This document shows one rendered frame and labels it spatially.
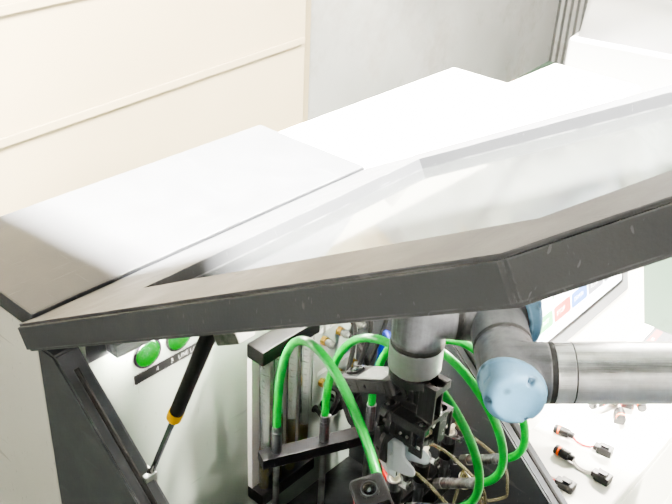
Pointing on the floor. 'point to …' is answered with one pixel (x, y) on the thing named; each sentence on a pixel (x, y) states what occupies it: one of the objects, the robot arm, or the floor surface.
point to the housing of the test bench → (167, 235)
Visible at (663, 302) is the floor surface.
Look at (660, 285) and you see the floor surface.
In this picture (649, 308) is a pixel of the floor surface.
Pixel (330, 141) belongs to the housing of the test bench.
